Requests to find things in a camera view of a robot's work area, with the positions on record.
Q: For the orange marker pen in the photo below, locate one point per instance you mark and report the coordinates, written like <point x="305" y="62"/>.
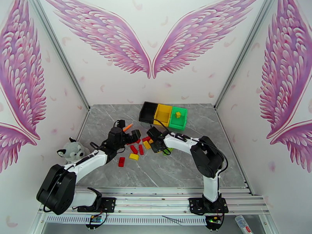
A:
<point x="128" y="127"/>

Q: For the aluminium frame post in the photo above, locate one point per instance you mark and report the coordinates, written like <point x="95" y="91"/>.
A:
<point x="244" y="53"/>
<point x="69" y="70"/>

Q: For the yellow lego cube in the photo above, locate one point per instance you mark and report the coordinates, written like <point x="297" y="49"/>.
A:
<point x="178" y="115"/>

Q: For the black plastic bin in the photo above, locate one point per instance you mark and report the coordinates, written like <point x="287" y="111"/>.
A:
<point x="147" y="112"/>

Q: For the grey husky plush toy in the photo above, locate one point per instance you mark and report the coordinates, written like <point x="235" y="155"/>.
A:
<point x="73" y="149"/>

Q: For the white handheld device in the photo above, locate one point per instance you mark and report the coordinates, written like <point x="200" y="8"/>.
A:
<point x="242" y="223"/>

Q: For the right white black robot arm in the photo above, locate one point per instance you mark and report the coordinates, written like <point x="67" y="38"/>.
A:
<point x="178" y="143"/>

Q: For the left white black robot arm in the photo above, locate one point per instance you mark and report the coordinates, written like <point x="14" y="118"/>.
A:
<point x="90" y="160"/>

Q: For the small circuit board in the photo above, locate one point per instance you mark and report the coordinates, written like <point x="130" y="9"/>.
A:
<point x="95" y="219"/>
<point x="214" y="220"/>

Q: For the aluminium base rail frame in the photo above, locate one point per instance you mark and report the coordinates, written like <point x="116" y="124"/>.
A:
<point x="151" y="199"/>

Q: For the yellow plastic bin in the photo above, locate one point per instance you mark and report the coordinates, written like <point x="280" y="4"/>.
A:
<point x="162" y="113"/>

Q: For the green plastic bin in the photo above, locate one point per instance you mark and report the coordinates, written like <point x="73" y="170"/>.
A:
<point x="179" y="123"/>

